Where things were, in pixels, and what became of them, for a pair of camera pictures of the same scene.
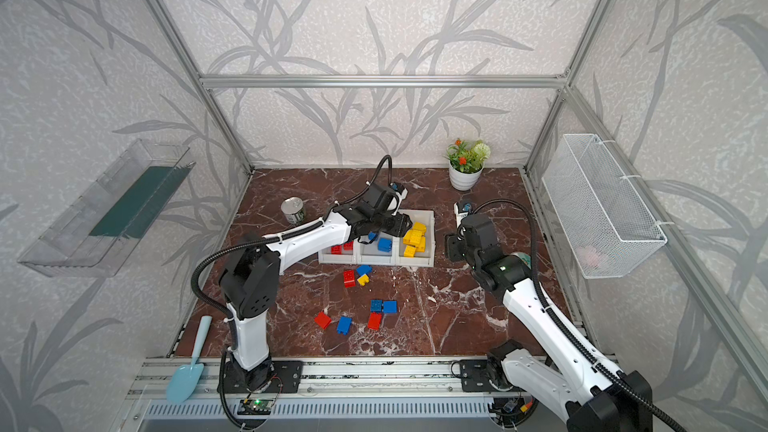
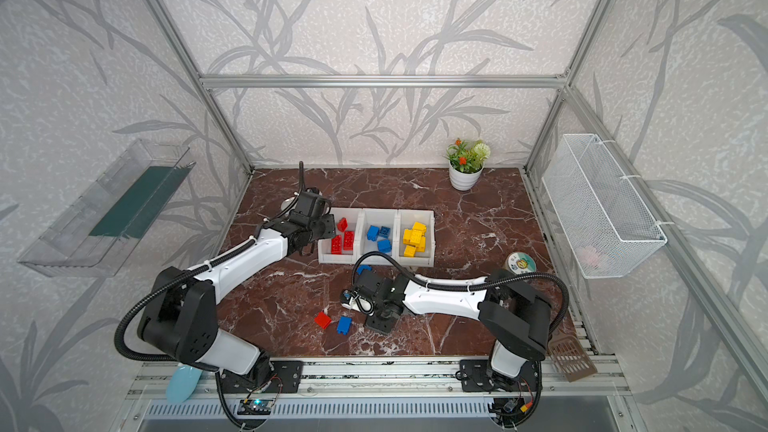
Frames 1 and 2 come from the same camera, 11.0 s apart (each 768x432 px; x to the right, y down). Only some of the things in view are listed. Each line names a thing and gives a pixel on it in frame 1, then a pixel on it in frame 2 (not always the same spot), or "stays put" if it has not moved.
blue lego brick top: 364,269 stays put
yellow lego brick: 413,237 stays put
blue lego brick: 385,244 stays put
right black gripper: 455,246 → 365,297
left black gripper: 392,223 → 323,228
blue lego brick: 344,325 stays put
